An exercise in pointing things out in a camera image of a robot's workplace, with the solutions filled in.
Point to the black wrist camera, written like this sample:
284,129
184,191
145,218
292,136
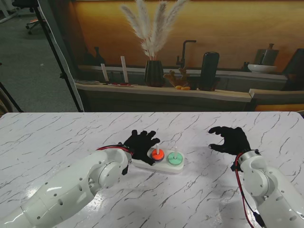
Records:
234,167
124,169

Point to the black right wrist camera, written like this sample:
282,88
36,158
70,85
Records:
234,167

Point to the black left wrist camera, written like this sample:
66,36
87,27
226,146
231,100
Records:
124,169

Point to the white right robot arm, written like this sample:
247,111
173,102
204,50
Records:
266,187

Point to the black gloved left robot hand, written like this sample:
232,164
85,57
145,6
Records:
140,145

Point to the printed kitchen backdrop banner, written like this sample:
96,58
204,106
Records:
213,23

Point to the black backdrop stand pole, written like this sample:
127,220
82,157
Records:
62,76

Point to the white desk frame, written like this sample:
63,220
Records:
9,17

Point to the black office chair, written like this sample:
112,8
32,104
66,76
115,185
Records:
32,23

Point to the white Hanoi base with rods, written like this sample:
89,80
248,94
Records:
166,167

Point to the black stand leg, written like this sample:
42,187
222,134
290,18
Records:
12,99

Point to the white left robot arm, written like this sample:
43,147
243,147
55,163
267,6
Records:
71,187

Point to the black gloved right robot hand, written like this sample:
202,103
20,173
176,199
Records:
235,141

